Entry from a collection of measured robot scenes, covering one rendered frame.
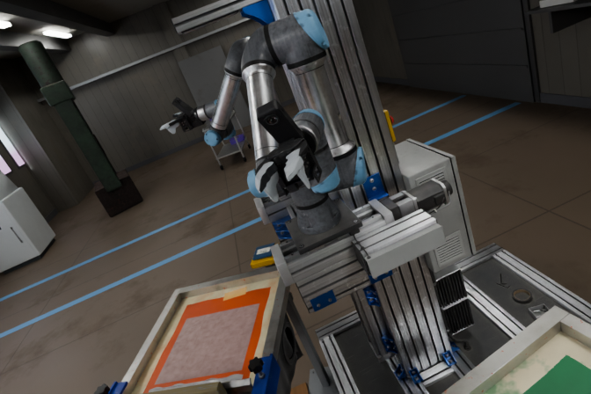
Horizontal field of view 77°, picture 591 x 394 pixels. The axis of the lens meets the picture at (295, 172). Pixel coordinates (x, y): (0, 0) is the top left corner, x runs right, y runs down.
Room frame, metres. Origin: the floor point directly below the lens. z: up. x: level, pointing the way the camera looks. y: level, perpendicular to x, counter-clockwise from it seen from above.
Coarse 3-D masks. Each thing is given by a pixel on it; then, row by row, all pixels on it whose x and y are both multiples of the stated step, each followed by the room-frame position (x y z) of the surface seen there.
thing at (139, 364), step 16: (256, 272) 1.40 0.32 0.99; (272, 272) 1.36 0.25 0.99; (192, 288) 1.47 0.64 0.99; (208, 288) 1.44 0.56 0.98; (224, 288) 1.42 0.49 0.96; (288, 288) 1.24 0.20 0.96; (176, 304) 1.43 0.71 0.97; (160, 320) 1.33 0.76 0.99; (272, 320) 1.07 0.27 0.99; (160, 336) 1.26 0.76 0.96; (272, 336) 1.00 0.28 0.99; (144, 352) 1.17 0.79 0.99; (272, 352) 0.93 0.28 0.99; (144, 368) 1.13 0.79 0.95; (128, 384) 1.04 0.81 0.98
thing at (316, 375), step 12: (252, 264) 1.54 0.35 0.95; (264, 264) 1.52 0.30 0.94; (288, 300) 1.56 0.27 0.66; (288, 312) 1.57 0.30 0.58; (300, 324) 1.56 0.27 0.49; (300, 336) 1.57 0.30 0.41; (312, 348) 1.57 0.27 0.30; (312, 360) 1.57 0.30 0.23; (312, 372) 1.69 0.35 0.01; (324, 372) 1.57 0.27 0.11; (312, 384) 1.61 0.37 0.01; (324, 384) 1.57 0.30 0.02
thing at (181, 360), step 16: (192, 304) 1.40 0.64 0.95; (208, 304) 1.36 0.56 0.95; (224, 304) 1.31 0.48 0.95; (192, 320) 1.30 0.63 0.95; (208, 320) 1.25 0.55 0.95; (176, 336) 1.24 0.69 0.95; (192, 336) 1.20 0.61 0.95; (208, 336) 1.16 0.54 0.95; (176, 352) 1.15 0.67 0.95; (192, 352) 1.11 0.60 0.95; (160, 368) 1.09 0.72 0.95; (176, 368) 1.06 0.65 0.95; (192, 368) 1.03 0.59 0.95; (160, 384) 1.02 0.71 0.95
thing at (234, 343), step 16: (240, 304) 1.27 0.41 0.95; (256, 304) 1.23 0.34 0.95; (224, 320) 1.22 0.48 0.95; (240, 320) 1.18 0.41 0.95; (256, 320) 1.15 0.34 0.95; (224, 336) 1.13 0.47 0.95; (240, 336) 1.10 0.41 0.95; (256, 336) 1.07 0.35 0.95; (208, 352) 1.08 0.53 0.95; (224, 352) 1.05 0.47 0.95; (240, 352) 1.02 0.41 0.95; (208, 368) 1.00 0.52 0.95; (224, 368) 0.98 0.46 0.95; (240, 368) 0.95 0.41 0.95
